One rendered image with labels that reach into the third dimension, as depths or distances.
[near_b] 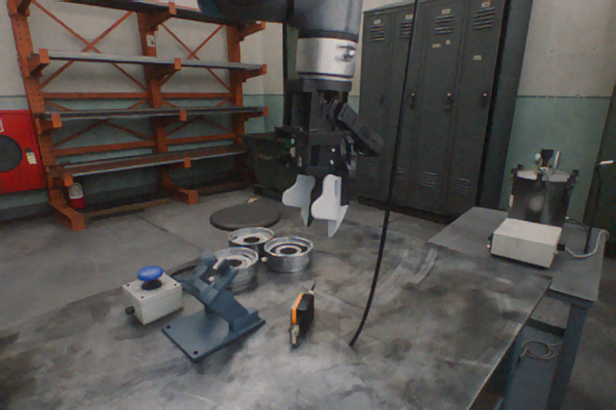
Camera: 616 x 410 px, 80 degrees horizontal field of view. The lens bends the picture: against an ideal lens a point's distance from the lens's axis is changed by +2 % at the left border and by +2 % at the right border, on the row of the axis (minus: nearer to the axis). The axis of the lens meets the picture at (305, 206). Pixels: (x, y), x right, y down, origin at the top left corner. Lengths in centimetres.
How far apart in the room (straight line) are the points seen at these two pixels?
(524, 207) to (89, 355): 127
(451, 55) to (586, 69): 98
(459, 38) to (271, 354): 309
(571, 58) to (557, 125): 51
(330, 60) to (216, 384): 43
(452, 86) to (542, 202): 211
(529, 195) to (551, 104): 232
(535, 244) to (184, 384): 98
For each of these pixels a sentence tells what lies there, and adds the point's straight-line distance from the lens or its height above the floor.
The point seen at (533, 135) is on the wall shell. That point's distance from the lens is 372.
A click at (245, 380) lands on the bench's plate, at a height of 80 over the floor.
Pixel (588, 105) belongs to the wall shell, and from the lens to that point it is 365.
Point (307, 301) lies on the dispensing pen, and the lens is 60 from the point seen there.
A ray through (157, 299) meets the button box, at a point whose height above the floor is 84.
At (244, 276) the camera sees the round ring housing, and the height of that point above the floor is 82.
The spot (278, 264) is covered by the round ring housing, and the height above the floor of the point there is 82.
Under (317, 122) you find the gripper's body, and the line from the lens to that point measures 47.
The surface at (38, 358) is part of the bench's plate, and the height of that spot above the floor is 80.
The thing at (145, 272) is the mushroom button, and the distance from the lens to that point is 67.
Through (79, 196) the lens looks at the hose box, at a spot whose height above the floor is 14.
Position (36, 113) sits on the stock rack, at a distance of 404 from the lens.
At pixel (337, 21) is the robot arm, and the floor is 123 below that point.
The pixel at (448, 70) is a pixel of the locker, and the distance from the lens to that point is 341.
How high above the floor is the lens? 116
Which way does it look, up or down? 17 degrees down
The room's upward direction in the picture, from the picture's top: straight up
